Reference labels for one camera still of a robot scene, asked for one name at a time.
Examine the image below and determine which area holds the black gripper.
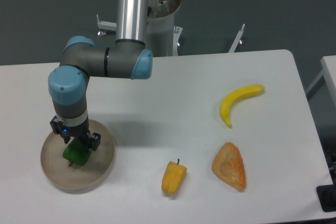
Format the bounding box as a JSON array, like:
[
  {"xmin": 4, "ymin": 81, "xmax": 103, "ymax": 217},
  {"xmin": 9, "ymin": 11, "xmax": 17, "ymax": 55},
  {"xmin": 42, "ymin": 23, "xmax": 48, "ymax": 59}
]
[{"xmin": 50, "ymin": 116, "xmax": 101, "ymax": 152}]

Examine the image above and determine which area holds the green bell pepper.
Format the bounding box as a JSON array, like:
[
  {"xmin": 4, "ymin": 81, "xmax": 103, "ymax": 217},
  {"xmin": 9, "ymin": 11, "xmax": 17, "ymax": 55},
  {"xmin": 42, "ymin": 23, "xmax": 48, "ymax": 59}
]
[{"xmin": 62, "ymin": 138, "xmax": 91, "ymax": 166}]

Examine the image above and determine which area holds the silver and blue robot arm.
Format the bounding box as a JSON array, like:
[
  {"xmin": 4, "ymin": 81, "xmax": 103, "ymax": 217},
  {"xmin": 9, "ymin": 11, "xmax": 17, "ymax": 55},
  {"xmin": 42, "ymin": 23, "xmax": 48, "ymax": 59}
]
[{"xmin": 48, "ymin": 0, "xmax": 153, "ymax": 151}]

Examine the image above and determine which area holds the beige round plate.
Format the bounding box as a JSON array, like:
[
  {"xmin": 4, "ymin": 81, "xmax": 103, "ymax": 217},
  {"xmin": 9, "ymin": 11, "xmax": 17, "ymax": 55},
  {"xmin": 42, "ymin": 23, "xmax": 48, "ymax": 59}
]
[{"xmin": 40, "ymin": 120, "xmax": 115, "ymax": 194}]

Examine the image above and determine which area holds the yellow bell pepper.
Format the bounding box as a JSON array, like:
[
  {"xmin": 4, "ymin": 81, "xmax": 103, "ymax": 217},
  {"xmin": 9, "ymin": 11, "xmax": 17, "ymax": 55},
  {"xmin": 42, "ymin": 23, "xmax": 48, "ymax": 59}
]
[{"xmin": 161, "ymin": 158, "xmax": 187, "ymax": 195}]

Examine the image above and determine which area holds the orange triangular bread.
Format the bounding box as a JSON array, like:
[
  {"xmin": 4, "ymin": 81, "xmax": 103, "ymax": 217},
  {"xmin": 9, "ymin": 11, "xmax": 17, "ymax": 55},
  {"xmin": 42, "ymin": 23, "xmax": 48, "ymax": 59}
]
[{"xmin": 212, "ymin": 142, "xmax": 246, "ymax": 192}]

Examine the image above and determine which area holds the yellow banana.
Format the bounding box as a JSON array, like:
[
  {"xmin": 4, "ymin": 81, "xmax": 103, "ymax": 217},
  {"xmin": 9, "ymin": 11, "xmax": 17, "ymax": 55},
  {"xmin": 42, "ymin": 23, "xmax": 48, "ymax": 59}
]
[{"xmin": 219, "ymin": 84, "xmax": 265, "ymax": 128}]

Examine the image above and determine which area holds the black device at edge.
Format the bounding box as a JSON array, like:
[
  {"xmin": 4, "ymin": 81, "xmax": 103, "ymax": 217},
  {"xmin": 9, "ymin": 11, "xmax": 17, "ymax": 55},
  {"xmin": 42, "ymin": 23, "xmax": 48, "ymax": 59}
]
[{"xmin": 316, "ymin": 184, "xmax": 335, "ymax": 212}]

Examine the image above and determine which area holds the white side table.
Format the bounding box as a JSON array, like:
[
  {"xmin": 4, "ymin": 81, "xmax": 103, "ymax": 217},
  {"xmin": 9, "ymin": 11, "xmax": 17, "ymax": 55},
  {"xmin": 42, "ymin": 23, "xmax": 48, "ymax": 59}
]
[{"xmin": 305, "ymin": 55, "xmax": 335, "ymax": 104}]

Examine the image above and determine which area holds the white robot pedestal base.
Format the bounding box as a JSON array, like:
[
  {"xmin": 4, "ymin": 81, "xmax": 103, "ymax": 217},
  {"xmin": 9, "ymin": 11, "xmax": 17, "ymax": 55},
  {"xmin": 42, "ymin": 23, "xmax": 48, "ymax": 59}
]
[{"xmin": 94, "ymin": 0, "xmax": 246, "ymax": 61}]

